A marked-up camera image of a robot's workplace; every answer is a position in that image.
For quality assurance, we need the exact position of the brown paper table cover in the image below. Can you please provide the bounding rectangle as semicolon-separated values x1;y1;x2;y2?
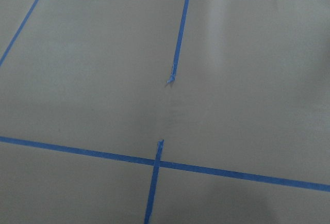
1;0;329;223

